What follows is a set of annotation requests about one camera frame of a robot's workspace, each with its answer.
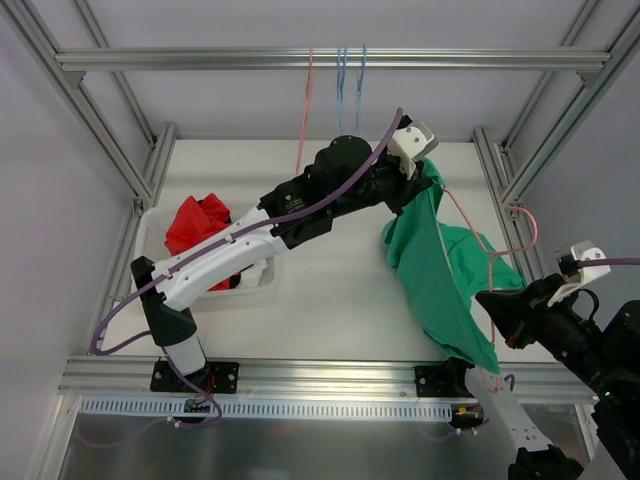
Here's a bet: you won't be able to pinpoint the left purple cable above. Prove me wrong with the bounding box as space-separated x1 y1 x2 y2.
90 107 406 357

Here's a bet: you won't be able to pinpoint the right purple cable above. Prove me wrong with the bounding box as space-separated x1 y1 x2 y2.
574 255 640 269

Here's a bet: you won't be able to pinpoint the aluminium frame left posts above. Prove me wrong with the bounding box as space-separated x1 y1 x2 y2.
0 0 179 211

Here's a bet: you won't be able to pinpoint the white plastic basket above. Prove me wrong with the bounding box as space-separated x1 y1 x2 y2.
132 204 280 301

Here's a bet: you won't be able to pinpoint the green tank top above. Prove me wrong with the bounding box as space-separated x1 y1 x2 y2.
381 159 524 373

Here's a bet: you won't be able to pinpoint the aluminium hanging rail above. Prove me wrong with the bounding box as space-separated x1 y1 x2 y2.
54 46 612 72

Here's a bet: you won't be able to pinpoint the blue hanger with black top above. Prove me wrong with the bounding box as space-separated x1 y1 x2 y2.
338 46 348 97

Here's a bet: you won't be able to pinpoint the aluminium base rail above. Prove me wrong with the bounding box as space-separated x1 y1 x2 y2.
57 356 596 404

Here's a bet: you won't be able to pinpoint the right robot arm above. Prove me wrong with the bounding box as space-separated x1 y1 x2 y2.
444 274 639 479

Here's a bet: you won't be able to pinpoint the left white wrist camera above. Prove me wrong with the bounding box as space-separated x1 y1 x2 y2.
387 120 438 180

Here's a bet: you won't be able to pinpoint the white tank top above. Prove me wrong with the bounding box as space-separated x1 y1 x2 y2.
239 260 268 288

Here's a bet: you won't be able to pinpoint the red tank top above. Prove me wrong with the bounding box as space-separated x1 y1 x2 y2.
163 193 241 292

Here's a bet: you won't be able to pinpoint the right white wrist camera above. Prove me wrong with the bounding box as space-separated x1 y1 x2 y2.
547 240 611 307

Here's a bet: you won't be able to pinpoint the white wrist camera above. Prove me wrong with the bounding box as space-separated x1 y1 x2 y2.
387 120 438 180
547 240 611 307

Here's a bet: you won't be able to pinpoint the blue hanger with red top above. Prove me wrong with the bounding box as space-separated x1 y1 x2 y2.
354 44 368 134

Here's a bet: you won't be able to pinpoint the light blue hanger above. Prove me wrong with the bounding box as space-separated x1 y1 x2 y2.
336 46 348 135

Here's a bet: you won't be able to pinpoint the white slotted cable duct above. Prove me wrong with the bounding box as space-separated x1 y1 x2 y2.
78 396 453 423

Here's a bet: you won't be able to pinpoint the purple cable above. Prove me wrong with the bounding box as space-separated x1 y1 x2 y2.
574 255 640 269
90 107 406 357

